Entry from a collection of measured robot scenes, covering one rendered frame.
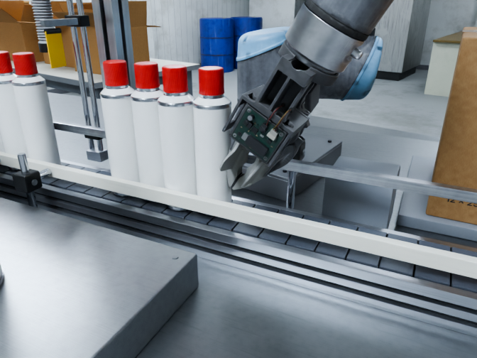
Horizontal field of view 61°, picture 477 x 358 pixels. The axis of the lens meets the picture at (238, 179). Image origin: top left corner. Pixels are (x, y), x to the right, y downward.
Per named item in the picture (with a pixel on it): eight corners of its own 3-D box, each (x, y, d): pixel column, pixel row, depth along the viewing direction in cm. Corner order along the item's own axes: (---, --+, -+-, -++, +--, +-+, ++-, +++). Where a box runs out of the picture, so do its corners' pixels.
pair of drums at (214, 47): (194, 70, 714) (191, 17, 678) (238, 62, 801) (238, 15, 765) (225, 75, 672) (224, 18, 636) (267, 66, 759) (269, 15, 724)
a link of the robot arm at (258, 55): (241, 89, 89) (241, 23, 83) (303, 91, 87) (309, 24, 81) (231, 104, 78) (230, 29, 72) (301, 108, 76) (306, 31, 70)
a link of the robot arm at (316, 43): (315, 1, 46) (375, 41, 45) (294, 37, 48) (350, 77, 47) (294, 1, 40) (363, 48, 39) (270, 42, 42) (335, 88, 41)
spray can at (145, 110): (134, 195, 65) (119, 62, 57) (161, 185, 68) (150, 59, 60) (153, 206, 62) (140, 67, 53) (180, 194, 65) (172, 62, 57)
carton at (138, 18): (52, 72, 230) (40, 1, 215) (119, 62, 270) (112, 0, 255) (104, 79, 210) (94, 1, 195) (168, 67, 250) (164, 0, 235)
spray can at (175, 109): (160, 209, 60) (147, 68, 52) (172, 194, 65) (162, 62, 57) (194, 213, 60) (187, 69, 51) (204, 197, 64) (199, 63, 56)
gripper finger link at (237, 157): (198, 186, 54) (228, 133, 49) (218, 170, 59) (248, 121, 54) (216, 200, 54) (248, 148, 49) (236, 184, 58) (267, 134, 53)
